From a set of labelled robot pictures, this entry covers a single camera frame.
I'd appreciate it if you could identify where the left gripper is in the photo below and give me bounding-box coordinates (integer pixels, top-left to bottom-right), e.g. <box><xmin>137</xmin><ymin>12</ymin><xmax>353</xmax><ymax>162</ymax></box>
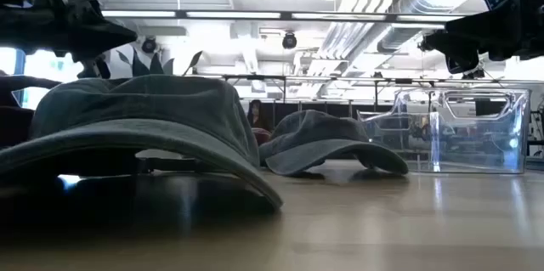
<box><xmin>0</xmin><ymin>0</ymin><xmax>139</xmax><ymax>62</ymax></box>

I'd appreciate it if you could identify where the clear plastic bin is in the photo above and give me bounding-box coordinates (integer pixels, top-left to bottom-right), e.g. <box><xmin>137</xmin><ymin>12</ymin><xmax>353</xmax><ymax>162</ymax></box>
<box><xmin>358</xmin><ymin>88</ymin><xmax>532</xmax><ymax>175</ymax></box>

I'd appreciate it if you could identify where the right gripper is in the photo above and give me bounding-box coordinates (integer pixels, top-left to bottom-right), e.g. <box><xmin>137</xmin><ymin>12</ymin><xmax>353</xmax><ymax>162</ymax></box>
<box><xmin>444</xmin><ymin>5</ymin><xmax>544</xmax><ymax>75</ymax></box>

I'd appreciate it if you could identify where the black aluminium rig frame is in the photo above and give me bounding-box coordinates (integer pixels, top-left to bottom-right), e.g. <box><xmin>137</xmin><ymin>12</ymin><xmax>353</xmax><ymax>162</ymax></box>
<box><xmin>134</xmin><ymin>156</ymin><xmax>203</xmax><ymax>175</ymax></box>

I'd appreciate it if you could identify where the dark green baseball cap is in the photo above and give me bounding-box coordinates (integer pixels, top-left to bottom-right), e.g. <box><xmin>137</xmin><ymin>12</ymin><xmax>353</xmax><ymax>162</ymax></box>
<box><xmin>0</xmin><ymin>74</ymin><xmax>285</xmax><ymax>212</ymax></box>

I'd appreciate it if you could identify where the black background railing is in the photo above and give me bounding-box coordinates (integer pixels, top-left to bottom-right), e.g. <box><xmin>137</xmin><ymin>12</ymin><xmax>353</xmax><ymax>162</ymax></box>
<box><xmin>220</xmin><ymin>73</ymin><xmax>544</xmax><ymax>113</ymax></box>

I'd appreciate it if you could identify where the silver ceiling duct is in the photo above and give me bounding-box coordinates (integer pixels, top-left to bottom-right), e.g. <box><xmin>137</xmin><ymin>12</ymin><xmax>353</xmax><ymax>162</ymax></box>
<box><xmin>376</xmin><ymin>0</ymin><xmax>456</xmax><ymax>54</ymax></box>

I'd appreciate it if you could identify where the grey baseball cap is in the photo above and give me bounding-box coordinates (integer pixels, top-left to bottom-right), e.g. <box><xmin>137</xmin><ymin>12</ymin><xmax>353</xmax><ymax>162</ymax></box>
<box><xmin>258</xmin><ymin>109</ymin><xmax>410</xmax><ymax>178</ymax></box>

